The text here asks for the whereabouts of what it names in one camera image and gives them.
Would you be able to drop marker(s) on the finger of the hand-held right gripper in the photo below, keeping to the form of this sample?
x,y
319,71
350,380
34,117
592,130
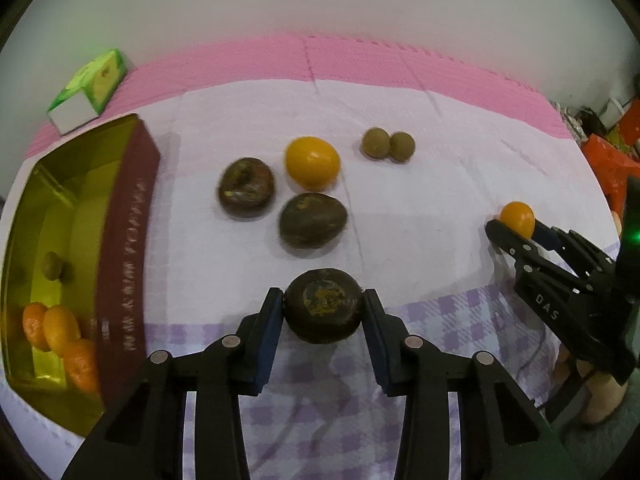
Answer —
x,y
505,242
545,235

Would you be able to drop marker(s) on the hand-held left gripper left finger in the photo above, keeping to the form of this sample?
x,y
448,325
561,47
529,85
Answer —
x,y
265,340

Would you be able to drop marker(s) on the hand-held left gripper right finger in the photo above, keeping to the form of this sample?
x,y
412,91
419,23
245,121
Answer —
x,y
380,345

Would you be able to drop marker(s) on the yellow orange mandarin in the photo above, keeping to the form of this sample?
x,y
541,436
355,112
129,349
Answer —
x,y
61,327
517,217
312,162

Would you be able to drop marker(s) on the dark brown mangosteen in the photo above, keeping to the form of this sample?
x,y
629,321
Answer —
x,y
322,305
312,221
245,187

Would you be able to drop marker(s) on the brown longan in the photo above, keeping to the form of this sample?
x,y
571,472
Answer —
x,y
55,266
402,146
375,142

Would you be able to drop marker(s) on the maroon tin box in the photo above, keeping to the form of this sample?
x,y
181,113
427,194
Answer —
x,y
125,240

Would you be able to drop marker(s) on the deep orange mandarin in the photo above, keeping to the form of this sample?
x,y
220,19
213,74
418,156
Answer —
x,y
82,366
33,325

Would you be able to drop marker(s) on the person's right hand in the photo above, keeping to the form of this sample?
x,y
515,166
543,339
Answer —
x,y
602,397

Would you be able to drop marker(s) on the orange plastic bag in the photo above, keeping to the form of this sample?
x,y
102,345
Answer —
x,y
607,155

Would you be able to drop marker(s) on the crumpled shiny wrapper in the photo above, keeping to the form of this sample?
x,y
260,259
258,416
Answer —
x,y
570,120

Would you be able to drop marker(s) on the pink and purple checked tablecloth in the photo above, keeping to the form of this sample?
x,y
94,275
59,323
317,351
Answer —
x,y
450,110

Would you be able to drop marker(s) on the green tissue box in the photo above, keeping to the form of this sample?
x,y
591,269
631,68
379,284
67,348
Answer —
x,y
100,77

